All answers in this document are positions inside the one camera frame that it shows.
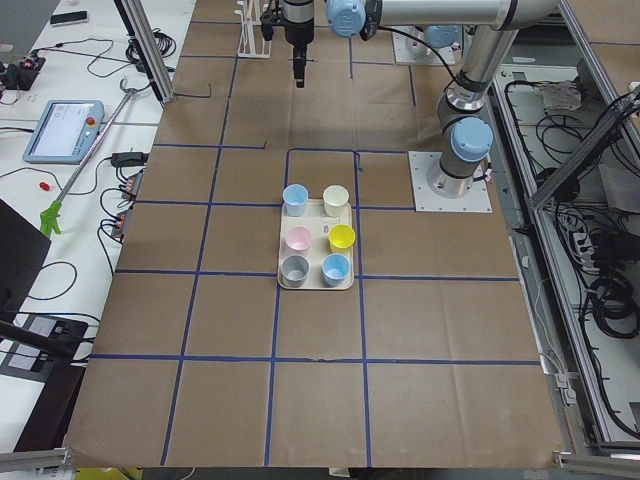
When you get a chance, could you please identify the light blue cup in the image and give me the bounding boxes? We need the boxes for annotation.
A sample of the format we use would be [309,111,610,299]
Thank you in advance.
[322,253,351,287]
[283,184,309,217]

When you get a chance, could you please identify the cream white cup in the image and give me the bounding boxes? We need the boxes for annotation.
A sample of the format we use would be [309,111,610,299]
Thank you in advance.
[322,185,349,218]

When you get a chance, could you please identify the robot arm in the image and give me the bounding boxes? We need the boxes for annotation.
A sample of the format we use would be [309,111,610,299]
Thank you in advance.
[405,25,459,57]
[325,0,557,199]

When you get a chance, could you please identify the pink cup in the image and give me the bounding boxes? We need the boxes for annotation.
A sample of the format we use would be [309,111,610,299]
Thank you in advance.
[285,226,313,254]

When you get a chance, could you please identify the yellow cup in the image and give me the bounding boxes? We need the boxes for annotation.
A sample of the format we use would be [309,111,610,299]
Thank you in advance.
[328,224,356,255]

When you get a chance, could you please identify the grey cup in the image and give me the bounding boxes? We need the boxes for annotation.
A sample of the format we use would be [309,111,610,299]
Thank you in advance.
[280,255,310,288]

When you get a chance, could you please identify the cream plastic tray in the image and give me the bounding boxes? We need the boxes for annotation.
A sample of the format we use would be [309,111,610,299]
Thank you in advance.
[278,199,355,291]

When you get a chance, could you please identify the black power adapter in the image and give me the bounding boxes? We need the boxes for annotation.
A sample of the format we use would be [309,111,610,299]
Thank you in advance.
[110,151,149,168]

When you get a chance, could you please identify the black smartphone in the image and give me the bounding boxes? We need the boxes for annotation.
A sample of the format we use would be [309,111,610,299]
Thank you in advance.
[49,10,88,27]

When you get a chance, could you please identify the blue teach pendant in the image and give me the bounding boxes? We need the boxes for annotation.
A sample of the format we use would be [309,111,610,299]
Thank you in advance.
[22,100,104,165]

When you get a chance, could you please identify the black monitor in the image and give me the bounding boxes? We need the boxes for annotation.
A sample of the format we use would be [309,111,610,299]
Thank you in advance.
[0,200,51,323]

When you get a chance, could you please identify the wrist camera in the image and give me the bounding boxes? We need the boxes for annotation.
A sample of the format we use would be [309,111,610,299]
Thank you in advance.
[260,8,282,42]

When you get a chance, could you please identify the white wire cup rack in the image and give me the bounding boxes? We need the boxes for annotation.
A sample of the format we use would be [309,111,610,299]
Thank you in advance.
[234,0,271,59]

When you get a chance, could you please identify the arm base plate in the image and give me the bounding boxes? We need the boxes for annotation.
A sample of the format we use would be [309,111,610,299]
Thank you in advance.
[408,151,492,214]
[392,25,460,66]

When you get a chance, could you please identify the aluminium frame post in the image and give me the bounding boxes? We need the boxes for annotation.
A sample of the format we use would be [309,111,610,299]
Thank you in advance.
[114,0,175,105]

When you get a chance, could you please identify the green handled reacher grabber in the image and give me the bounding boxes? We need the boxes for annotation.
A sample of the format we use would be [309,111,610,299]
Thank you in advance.
[40,79,149,238]

